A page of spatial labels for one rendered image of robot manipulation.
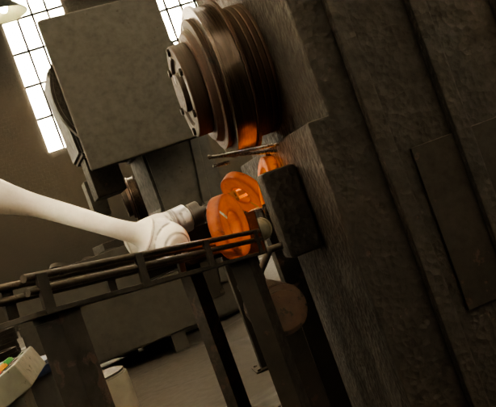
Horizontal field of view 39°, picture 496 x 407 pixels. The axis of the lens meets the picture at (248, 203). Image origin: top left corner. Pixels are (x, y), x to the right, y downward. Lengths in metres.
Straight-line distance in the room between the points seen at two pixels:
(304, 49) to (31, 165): 10.68
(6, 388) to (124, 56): 3.72
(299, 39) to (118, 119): 3.10
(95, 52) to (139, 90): 0.37
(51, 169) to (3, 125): 1.05
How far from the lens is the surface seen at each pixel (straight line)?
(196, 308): 2.57
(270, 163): 2.05
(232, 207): 1.66
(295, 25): 1.75
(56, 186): 12.18
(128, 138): 4.73
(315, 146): 1.70
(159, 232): 1.95
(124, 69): 4.83
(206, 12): 2.07
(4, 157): 12.33
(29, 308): 4.46
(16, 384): 1.33
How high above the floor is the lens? 0.75
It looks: level
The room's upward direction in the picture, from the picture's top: 20 degrees counter-clockwise
